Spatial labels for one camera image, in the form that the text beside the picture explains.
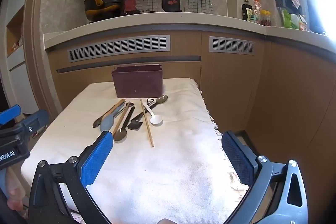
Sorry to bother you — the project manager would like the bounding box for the black-handled metal spoon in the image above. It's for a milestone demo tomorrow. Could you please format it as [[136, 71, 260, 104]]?
[[131, 95, 168, 122]]

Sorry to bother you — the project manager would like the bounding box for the grey silicone spoon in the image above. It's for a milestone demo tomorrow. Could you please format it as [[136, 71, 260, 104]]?
[[100, 105, 125, 132]]

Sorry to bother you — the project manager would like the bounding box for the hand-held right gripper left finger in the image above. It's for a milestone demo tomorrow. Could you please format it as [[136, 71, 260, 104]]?
[[28, 130, 114, 224]]

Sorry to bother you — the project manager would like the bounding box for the white shelving unit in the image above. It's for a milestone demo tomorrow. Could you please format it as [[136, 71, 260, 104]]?
[[5, 4, 27, 72]]

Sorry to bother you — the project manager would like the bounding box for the person's left hand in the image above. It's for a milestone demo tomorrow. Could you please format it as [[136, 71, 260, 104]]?
[[5, 169, 27, 211]]

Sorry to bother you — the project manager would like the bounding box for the wooden chopstick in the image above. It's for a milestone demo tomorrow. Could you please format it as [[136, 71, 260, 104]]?
[[140, 99, 154, 148]]

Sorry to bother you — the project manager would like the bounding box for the long vent grille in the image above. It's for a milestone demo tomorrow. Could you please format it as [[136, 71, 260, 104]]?
[[67, 35, 171, 63]]

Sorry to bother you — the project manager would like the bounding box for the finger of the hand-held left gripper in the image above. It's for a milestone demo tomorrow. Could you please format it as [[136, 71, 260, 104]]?
[[22, 109, 49, 135], [0, 105, 21, 125]]

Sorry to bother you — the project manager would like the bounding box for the black pot with yellow handles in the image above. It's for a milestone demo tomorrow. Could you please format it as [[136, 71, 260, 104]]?
[[84, 0, 126, 22]]

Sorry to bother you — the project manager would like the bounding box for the black spatula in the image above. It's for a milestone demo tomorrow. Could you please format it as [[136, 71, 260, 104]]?
[[127, 106, 143, 131]]

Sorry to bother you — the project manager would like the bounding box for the wood-handled metal spoon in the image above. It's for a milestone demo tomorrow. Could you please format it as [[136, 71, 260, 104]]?
[[113, 103, 131, 142]]

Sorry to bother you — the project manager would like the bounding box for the jar with yellow lid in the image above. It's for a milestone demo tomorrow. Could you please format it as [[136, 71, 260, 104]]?
[[259, 10, 272, 27]]

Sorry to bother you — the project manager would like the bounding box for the short vent grille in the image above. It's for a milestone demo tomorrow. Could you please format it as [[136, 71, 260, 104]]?
[[209, 36, 255, 56]]

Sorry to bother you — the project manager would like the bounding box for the kitchen counter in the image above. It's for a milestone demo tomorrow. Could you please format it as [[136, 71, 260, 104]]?
[[43, 12, 336, 52]]

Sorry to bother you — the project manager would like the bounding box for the bottle with orange cap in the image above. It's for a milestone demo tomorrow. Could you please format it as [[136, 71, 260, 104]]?
[[253, 0, 262, 24]]

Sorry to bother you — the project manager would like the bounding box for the maroon utensil holder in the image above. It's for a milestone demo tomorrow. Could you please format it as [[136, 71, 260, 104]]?
[[111, 63, 164, 98]]

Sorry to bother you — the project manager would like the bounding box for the white plastic spoon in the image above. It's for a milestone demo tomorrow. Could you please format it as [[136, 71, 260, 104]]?
[[143, 105, 163, 126]]

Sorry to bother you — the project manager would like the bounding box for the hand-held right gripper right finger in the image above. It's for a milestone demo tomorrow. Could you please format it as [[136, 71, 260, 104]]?
[[222, 131, 309, 224]]

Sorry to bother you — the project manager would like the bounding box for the black gas stove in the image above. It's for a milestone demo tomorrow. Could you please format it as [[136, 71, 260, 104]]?
[[89, 10, 141, 24]]

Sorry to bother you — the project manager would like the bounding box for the wooden spoon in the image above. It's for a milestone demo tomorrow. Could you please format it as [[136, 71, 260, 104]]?
[[101, 98, 126, 121]]

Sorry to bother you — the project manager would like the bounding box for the white tablecloth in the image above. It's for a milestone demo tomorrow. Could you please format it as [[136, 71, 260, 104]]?
[[20, 77, 248, 224]]

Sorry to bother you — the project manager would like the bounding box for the green bag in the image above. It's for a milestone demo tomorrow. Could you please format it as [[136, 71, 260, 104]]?
[[282, 10, 300, 29]]

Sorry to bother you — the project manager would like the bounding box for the dark packet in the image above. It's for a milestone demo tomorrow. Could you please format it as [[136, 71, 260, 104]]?
[[241, 4, 254, 22]]

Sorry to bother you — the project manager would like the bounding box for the dark spoon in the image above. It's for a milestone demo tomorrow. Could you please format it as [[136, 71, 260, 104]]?
[[92, 102, 131, 128]]

